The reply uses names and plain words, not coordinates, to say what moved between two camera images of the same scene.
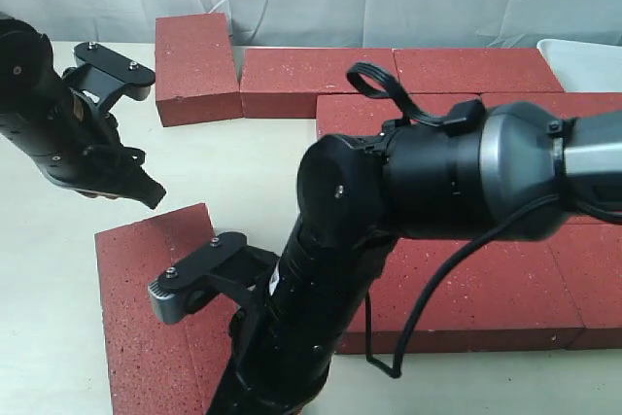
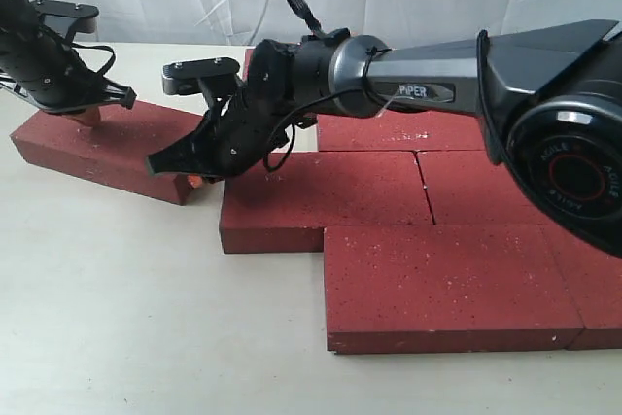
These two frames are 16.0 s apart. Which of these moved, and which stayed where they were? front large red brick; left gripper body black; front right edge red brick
Moved: left gripper body black
Stayed: front large red brick; front right edge red brick
